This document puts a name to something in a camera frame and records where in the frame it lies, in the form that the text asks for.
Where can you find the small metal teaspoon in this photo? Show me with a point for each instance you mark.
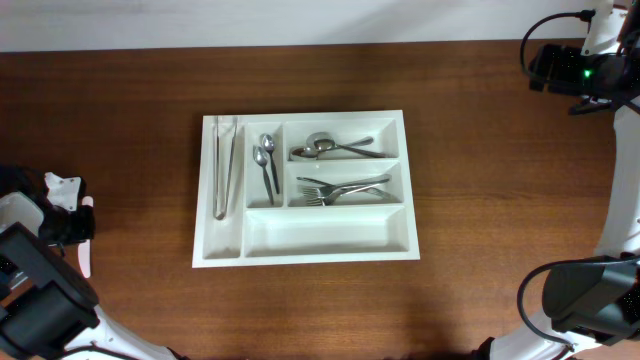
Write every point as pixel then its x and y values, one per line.
pixel 260 157
pixel 268 144

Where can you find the metal fork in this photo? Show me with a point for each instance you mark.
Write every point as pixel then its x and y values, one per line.
pixel 376 181
pixel 318 202
pixel 376 192

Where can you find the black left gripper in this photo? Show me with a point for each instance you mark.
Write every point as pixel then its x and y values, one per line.
pixel 85 226

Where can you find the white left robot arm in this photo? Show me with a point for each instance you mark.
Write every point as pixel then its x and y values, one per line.
pixel 49 310

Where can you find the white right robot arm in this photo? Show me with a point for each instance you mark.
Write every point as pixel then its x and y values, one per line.
pixel 571 306

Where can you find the white plastic knife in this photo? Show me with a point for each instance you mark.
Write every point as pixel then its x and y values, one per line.
pixel 84 248

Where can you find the large metal spoon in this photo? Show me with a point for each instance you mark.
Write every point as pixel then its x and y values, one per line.
pixel 304 153

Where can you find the white cutlery tray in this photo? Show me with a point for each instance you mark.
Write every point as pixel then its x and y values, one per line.
pixel 357 227

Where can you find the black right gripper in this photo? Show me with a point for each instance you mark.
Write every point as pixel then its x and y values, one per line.
pixel 568 58

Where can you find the long metal tongs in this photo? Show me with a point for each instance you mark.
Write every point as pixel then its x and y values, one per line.
pixel 223 169

